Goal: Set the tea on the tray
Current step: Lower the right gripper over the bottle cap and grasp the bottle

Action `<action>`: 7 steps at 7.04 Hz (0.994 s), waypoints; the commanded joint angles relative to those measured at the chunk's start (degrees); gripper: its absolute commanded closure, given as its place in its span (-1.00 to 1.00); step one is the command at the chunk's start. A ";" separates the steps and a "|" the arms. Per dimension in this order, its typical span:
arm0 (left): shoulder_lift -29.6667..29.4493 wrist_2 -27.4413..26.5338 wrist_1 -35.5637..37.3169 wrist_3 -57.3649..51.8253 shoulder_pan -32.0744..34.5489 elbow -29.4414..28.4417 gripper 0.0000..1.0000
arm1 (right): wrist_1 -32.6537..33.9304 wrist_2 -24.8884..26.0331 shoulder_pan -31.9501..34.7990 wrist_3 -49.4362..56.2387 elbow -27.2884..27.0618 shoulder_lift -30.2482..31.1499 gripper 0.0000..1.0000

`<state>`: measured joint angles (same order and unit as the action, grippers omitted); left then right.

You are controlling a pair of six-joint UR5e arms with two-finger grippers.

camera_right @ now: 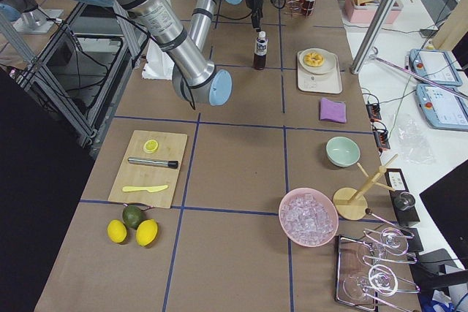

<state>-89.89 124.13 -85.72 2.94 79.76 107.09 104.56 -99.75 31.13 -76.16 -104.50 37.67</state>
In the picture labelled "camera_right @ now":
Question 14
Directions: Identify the aluminium frame post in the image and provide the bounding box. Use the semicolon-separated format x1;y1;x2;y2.
350;0;395;75

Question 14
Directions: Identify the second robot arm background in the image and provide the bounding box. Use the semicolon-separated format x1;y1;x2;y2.
1;0;63;34

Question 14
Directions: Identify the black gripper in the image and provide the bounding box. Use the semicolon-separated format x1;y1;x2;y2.
250;0;263;33

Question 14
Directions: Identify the yellow lemon right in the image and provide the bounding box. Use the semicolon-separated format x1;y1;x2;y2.
136;219;159;246

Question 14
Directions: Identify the green lime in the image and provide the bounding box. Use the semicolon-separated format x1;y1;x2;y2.
122;205;146;229

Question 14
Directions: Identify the yellow lemon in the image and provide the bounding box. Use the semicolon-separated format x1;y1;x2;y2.
136;219;159;246
107;219;127;243

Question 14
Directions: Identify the clear plastic bag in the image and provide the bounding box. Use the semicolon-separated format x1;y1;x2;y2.
392;114;435;164

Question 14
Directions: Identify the cream rectangular tray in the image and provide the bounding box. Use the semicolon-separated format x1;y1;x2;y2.
297;51;342;94

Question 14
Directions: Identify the pink storage box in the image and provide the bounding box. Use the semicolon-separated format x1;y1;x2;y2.
344;0;404;24

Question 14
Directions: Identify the metal glass holder tray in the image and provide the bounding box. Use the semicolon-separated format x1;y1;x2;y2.
335;208;420;311

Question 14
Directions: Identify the steel measuring cup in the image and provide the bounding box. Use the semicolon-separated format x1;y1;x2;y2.
394;191;415;211

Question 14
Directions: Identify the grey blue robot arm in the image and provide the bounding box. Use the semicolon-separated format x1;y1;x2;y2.
76;0;263;106

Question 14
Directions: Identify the glazed donut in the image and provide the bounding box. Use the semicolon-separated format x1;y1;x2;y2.
303;51;325;67

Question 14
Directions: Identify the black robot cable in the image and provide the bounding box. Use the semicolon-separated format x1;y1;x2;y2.
115;8;198;111

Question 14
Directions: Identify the upper teach pendant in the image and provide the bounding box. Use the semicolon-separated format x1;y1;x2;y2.
409;49;462;87

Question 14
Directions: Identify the wooden cutting board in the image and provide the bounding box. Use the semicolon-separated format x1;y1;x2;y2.
108;130;187;208

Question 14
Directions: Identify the wooden cup stand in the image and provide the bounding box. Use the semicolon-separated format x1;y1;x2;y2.
333;154;398;220

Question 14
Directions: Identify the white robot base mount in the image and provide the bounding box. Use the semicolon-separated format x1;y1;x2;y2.
142;39;174;80

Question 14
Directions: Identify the teach pendant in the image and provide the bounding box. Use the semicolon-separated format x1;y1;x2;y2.
409;49;462;87
416;84;467;132

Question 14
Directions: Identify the cream round plate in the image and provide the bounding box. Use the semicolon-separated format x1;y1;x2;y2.
298;48;337;75

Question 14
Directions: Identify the lower teach pendant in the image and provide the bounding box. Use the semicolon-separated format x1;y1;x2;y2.
416;84;467;132

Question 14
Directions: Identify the mint green bowl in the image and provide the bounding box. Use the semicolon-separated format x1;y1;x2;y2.
325;137;361;167

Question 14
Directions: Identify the purple folded cloth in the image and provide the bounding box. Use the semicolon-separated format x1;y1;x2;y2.
319;98;347;123

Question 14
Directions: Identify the black scale base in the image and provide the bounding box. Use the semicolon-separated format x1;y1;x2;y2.
385;168;420;227

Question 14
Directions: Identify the yellow lemon left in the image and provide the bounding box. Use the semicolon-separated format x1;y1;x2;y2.
107;219;127;243

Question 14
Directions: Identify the lemon slice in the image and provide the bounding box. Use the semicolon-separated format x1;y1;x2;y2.
143;139;159;153

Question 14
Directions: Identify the pink bowl of ice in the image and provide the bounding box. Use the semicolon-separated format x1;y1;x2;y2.
279;188;339;248

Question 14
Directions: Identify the yellow plastic knife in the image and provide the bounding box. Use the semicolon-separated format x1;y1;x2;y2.
121;185;169;193

